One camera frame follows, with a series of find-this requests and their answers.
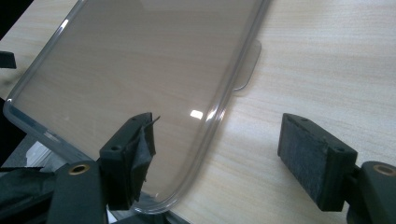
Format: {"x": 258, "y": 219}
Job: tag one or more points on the black object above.
{"x": 7, "y": 59}

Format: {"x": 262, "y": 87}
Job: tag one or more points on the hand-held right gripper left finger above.
{"x": 124, "y": 161}

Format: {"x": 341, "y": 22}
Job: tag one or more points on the clear plastic tray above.
{"x": 124, "y": 71}

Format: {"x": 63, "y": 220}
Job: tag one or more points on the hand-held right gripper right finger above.
{"x": 314, "y": 161}

